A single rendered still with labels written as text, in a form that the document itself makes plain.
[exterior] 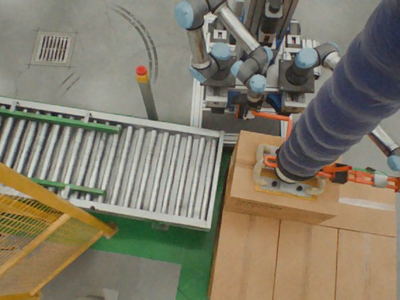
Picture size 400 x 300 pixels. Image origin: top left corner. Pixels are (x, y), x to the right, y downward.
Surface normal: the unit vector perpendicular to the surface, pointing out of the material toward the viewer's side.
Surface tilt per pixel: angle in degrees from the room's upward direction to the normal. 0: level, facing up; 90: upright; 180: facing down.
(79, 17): 0
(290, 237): 0
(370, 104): 71
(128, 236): 0
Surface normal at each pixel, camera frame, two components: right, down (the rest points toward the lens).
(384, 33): -0.94, 0.21
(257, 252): 0.02, -0.32
